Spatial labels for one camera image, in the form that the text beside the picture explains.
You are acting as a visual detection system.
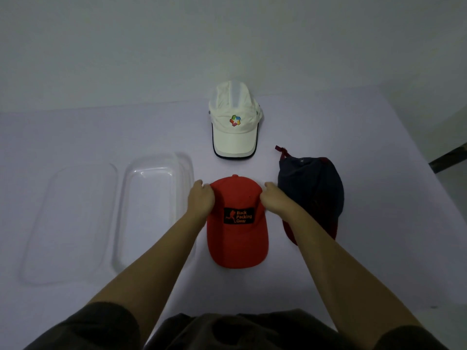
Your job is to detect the person's right hand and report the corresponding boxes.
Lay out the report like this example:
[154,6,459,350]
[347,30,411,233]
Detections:
[259,181,301,221]

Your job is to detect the person's left hand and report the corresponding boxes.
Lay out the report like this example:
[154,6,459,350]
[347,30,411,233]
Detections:
[186,179,216,222]

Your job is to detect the navy cap with red brim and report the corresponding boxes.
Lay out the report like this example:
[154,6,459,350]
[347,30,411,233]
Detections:
[274,145,345,247]

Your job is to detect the clear plastic container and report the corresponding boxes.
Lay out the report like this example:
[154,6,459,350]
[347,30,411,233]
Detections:
[111,153,197,275]

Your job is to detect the red cap with black patch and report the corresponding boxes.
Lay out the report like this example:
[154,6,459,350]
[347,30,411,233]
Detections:
[206,174,270,270]

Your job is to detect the white cap with colourful logo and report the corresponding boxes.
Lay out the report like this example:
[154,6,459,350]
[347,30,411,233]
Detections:
[208,80,264,160]

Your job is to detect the clear plastic lid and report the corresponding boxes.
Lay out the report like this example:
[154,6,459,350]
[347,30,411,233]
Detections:
[20,162,119,287]

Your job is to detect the person's right forearm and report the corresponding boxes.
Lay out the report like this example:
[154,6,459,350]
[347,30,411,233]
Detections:
[283,206,423,350]

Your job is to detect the person's left forearm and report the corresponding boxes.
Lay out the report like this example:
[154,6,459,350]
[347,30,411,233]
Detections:
[89,211,208,345]

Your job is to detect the person's black shirt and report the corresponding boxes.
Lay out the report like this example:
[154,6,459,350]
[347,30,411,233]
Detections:
[23,301,450,350]

